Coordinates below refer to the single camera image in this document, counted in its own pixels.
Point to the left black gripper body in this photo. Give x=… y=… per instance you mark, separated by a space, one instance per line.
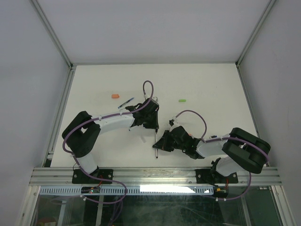
x=151 y=121

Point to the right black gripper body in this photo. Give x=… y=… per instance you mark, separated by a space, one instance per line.
x=181 y=146

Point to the white black end pen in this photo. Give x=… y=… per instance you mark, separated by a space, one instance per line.
x=156 y=149

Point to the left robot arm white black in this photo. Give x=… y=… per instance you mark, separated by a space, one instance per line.
x=81 y=134

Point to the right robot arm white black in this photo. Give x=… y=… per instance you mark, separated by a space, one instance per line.
x=243 y=150

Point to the dark blue barrel pen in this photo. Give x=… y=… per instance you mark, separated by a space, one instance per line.
x=125 y=103

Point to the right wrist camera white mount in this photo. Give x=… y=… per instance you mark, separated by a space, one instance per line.
x=173 y=122

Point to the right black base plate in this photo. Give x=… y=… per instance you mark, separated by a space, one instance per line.
x=205 y=176

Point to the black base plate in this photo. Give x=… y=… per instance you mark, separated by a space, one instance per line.
x=81 y=178
x=205 y=176

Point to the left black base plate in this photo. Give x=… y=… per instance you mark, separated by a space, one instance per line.
x=81 y=178

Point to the aluminium mounting rail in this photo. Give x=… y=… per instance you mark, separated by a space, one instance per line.
x=59 y=176

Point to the white slotted cable duct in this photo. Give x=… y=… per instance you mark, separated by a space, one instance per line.
x=130 y=190

